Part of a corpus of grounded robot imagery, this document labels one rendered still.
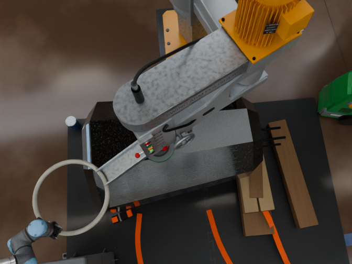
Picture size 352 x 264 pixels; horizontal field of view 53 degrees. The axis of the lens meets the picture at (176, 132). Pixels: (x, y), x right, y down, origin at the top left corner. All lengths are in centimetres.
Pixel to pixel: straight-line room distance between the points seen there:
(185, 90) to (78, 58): 237
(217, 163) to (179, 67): 102
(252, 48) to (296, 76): 203
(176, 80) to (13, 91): 257
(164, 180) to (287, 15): 147
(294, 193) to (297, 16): 198
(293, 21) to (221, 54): 37
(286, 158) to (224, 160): 91
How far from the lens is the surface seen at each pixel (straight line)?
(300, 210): 323
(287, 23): 151
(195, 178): 254
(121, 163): 234
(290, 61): 376
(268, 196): 305
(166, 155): 239
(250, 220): 311
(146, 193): 259
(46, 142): 362
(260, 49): 171
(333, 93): 335
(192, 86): 162
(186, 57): 169
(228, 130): 247
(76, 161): 242
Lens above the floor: 322
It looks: 73 degrees down
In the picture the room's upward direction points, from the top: 10 degrees counter-clockwise
